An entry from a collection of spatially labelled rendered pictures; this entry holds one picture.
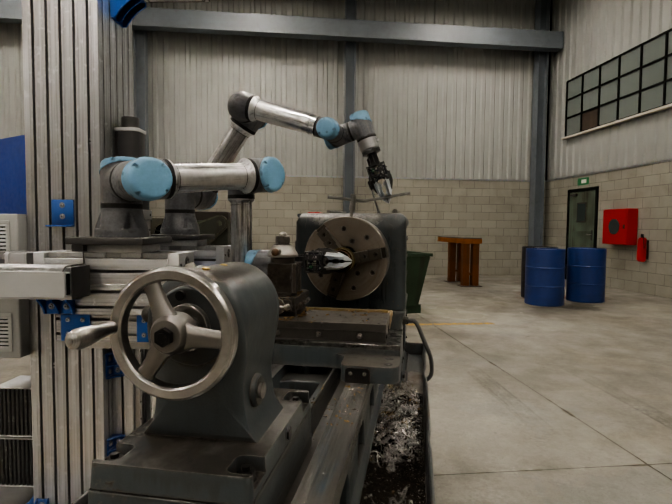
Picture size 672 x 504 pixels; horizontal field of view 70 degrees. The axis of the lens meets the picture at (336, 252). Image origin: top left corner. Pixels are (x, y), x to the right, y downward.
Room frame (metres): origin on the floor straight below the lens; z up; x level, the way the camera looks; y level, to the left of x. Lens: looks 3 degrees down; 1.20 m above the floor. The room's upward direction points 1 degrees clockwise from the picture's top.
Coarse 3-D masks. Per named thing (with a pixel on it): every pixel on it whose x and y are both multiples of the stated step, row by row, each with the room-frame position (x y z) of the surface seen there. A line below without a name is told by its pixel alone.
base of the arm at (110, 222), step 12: (108, 204) 1.39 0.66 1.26; (120, 204) 1.40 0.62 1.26; (132, 204) 1.42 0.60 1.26; (108, 216) 1.39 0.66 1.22; (120, 216) 1.39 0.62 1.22; (132, 216) 1.41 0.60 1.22; (96, 228) 1.40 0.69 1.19; (108, 228) 1.38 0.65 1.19; (120, 228) 1.38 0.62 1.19; (132, 228) 1.41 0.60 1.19; (144, 228) 1.44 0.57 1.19
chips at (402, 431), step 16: (384, 400) 1.72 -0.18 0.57; (400, 400) 1.56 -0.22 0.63; (416, 400) 1.76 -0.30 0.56; (384, 416) 1.63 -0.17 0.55; (400, 416) 1.49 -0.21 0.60; (416, 416) 1.57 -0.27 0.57; (384, 432) 1.43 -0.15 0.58; (400, 432) 1.39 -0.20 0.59; (416, 432) 1.48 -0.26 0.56; (384, 448) 1.39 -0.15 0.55; (400, 448) 1.36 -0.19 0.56; (416, 448) 1.39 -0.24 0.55; (368, 464) 1.30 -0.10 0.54; (384, 464) 1.30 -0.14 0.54; (400, 464) 1.30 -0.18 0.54; (416, 464) 1.31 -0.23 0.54; (368, 480) 1.22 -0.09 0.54; (384, 480) 1.22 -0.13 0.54; (400, 480) 1.22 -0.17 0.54; (416, 480) 1.22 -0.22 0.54; (368, 496) 1.14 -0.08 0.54; (384, 496) 1.15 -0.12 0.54; (400, 496) 1.14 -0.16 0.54; (416, 496) 1.15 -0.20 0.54
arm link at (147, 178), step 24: (120, 168) 1.33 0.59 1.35; (144, 168) 1.30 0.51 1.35; (168, 168) 1.34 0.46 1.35; (192, 168) 1.43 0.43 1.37; (216, 168) 1.49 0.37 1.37; (240, 168) 1.55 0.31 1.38; (264, 168) 1.57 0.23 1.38; (120, 192) 1.35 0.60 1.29; (144, 192) 1.30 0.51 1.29; (168, 192) 1.37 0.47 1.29
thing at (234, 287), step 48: (144, 288) 0.52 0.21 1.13; (192, 288) 0.56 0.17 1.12; (240, 288) 0.59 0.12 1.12; (192, 336) 0.51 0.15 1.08; (240, 336) 0.56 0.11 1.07; (144, 384) 0.52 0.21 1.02; (192, 384) 0.51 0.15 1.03; (240, 384) 0.57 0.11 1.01; (144, 432) 0.60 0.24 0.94; (192, 432) 0.58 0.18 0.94; (240, 432) 0.57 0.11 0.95; (288, 432) 0.62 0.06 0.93; (96, 480) 0.52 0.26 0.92; (144, 480) 0.51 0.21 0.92; (192, 480) 0.50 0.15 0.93; (240, 480) 0.49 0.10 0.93
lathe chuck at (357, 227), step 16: (336, 224) 1.79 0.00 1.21; (352, 224) 1.78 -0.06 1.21; (368, 224) 1.77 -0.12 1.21; (320, 240) 1.80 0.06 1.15; (352, 240) 1.78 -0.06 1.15; (368, 240) 1.77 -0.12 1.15; (384, 240) 1.78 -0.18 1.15; (352, 272) 1.78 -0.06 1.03; (368, 272) 1.77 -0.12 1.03; (384, 272) 1.76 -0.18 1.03; (320, 288) 1.80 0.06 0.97; (352, 288) 1.78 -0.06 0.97; (368, 288) 1.77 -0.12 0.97
